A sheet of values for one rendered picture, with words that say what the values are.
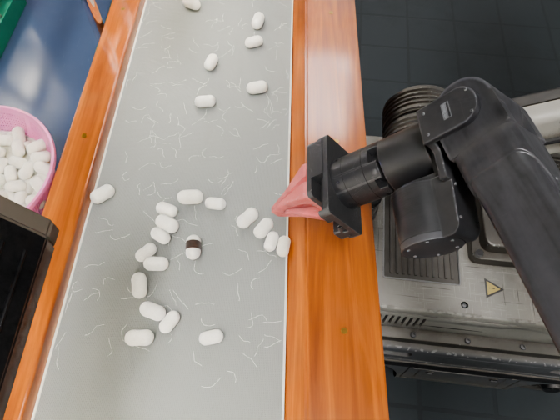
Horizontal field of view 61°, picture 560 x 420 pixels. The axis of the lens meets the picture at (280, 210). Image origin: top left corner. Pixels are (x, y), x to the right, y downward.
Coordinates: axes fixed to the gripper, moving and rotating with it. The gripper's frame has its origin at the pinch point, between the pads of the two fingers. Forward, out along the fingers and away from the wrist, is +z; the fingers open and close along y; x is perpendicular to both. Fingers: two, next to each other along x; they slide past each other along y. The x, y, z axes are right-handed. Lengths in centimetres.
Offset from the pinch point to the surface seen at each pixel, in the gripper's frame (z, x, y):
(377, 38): 26, 89, -137
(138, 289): 20.8, -3.8, 6.6
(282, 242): 6.4, 8.4, -1.0
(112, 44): 30, -13, -40
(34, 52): 52, -19, -48
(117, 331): 23.9, -3.6, 11.6
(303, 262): 3.9, 9.9, 2.0
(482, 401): 13, 101, 6
